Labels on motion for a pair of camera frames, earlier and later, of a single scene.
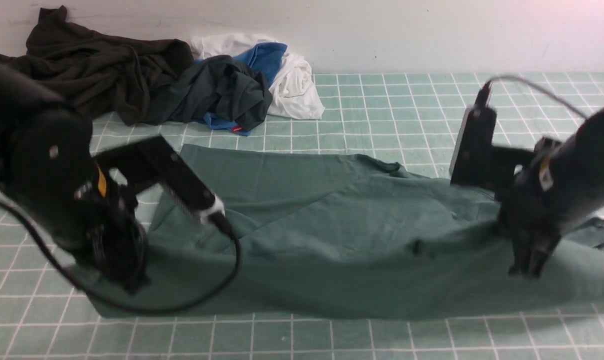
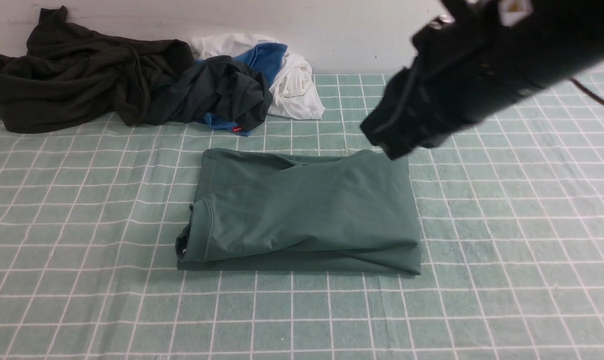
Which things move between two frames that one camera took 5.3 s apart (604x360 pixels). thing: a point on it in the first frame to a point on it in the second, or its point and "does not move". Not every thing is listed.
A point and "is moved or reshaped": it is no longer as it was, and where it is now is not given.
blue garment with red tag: x=265 y=59 does not move
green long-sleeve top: x=321 y=235 is moved or reshaped
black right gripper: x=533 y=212 to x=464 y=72
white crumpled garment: x=293 y=92 does not move
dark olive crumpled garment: x=95 y=69 does not move
